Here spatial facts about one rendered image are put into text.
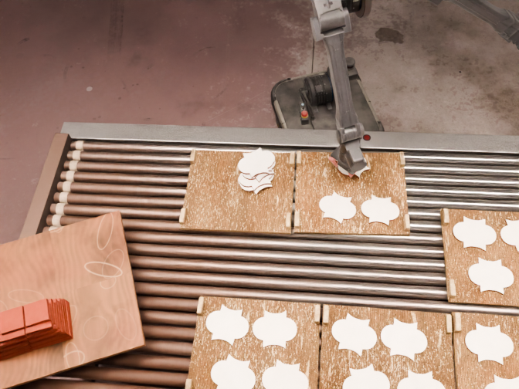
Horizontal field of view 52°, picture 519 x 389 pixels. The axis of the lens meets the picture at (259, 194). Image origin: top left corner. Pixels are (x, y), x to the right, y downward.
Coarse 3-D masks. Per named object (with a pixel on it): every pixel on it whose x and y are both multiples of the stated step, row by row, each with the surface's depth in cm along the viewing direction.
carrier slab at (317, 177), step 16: (304, 160) 209; (320, 160) 208; (368, 160) 206; (384, 160) 206; (304, 176) 205; (320, 176) 204; (336, 176) 204; (352, 176) 203; (368, 176) 203; (384, 176) 202; (400, 176) 202; (304, 192) 201; (320, 192) 201; (336, 192) 200; (352, 192) 200; (368, 192) 199; (384, 192) 199; (400, 192) 198; (304, 208) 198; (400, 208) 195; (304, 224) 195; (320, 224) 194; (336, 224) 194; (352, 224) 193; (368, 224) 193; (384, 224) 192; (400, 224) 192
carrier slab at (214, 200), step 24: (192, 168) 210; (216, 168) 209; (288, 168) 207; (192, 192) 205; (216, 192) 204; (240, 192) 203; (264, 192) 203; (288, 192) 202; (192, 216) 200; (216, 216) 199; (240, 216) 198; (264, 216) 197
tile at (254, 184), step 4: (240, 176) 203; (268, 176) 202; (272, 176) 203; (240, 180) 202; (244, 180) 202; (248, 180) 202; (252, 180) 202; (256, 180) 202; (264, 180) 202; (268, 180) 201; (244, 184) 201; (248, 184) 201; (252, 184) 201; (256, 184) 201; (260, 184) 201; (264, 184) 202; (256, 188) 201
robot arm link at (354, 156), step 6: (336, 132) 180; (360, 138) 180; (342, 144) 180; (348, 144) 180; (354, 144) 179; (360, 144) 179; (348, 150) 179; (354, 150) 178; (360, 150) 178; (348, 156) 180; (354, 156) 177; (360, 156) 177; (348, 162) 180; (354, 162) 177; (360, 162) 178; (354, 168) 180; (360, 168) 181
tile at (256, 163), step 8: (256, 152) 204; (264, 152) 204; (240, 160) 203; (248, 160) 203; (256, 160) 203; (264, 160) 202; (272, 160) 202; (240, 168) 201; (248, 168) 201; (256, 168) 201; (264, 168) 200
